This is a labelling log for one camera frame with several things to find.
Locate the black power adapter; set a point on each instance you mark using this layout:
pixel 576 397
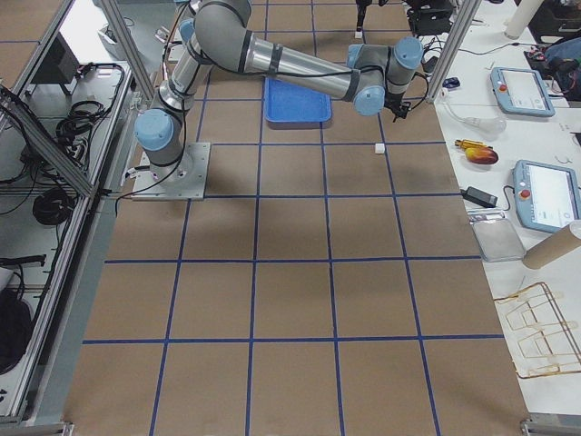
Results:
pixel 479 197

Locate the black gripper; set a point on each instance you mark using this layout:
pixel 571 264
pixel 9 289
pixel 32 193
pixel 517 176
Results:
pixel 361 10
pixel 394 98

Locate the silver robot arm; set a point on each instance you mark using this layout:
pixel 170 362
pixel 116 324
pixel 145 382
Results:
pixel 374 77

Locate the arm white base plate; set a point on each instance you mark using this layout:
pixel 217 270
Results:
pixel 188 181

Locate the teach pendant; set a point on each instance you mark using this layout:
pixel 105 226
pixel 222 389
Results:
pixel 521 92
pixel 547 196

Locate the gold wire rack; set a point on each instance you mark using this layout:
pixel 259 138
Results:
pixel 542 341

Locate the cardboard tube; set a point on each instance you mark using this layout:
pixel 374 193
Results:
pixel 556 245

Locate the blue plastic tray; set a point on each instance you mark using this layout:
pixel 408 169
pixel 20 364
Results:
pixel 289 106

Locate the aluminium frame post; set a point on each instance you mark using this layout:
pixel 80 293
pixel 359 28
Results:
pixel 455 38

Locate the yellow red mango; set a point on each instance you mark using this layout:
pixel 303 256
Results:
pixel 481 155

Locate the teach pendant far left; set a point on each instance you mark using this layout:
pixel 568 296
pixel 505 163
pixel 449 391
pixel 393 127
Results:
pixel 521 92

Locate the silver metal tray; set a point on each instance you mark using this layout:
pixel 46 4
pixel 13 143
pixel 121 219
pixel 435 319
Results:
pixel 497 237

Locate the teach pendant near left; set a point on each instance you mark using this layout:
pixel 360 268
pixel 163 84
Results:
pixel 547 196

